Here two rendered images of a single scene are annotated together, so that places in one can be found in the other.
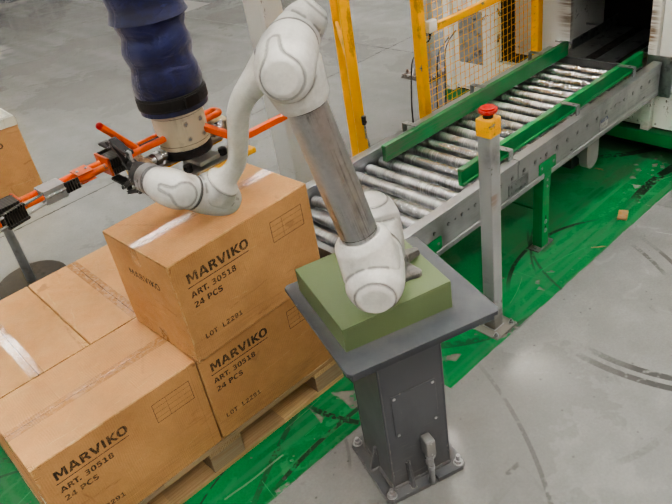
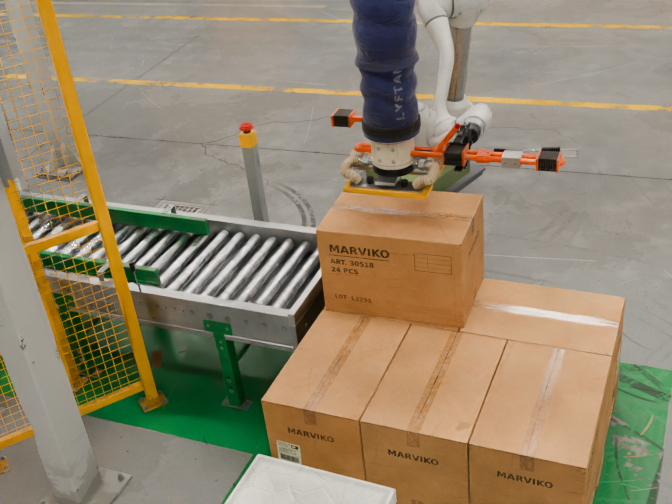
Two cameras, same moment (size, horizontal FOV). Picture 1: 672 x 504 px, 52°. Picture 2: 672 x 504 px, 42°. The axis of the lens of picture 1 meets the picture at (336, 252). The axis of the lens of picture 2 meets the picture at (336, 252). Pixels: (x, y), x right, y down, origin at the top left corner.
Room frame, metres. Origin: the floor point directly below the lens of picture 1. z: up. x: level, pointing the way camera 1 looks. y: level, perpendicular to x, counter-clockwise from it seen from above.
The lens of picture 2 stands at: (3.77, 3.11, 2.74)
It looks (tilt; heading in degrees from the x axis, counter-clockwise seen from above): 32 degrees down; 244
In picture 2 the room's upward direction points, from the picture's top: 7 degrees counter-clockwise
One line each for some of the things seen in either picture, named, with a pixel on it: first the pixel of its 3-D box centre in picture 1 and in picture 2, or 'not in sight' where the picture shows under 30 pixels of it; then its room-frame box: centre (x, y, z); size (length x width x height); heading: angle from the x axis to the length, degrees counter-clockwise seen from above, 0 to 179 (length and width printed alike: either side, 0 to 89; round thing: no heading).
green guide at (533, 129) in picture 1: (568, 111); (81, 205); (3.09, -1.25, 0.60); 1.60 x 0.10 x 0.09; 128
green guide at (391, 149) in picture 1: (479, 93); (15, 258); (3.51, -0.92, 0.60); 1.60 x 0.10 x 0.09; 128
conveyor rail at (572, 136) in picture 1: (537, 162); (146, 224); (2.82, -1.00, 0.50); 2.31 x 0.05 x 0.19; 128
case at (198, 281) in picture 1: (219, 253); (403, 253); (2.12, 0.42, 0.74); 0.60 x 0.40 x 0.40; 130
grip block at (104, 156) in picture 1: (115, 159); (455, 153); (1.98, 0.62, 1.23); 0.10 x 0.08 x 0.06; 40
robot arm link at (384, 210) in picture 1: (374, 230); (415, 126); (1.68, -0.12, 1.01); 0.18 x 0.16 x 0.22; 172
